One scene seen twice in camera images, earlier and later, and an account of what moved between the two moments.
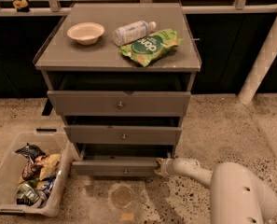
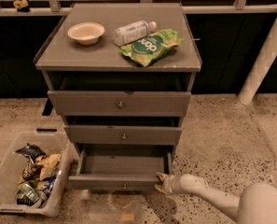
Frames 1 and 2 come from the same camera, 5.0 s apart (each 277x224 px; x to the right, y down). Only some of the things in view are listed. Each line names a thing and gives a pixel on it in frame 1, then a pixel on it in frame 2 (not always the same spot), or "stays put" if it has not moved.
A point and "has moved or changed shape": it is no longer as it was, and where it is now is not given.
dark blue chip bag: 31,151 stays put
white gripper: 167,167 to 171,184
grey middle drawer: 123,134 stays put
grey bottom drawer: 120,160 has moved or changed shape
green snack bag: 152,48 stays put
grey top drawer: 119,103 stays put
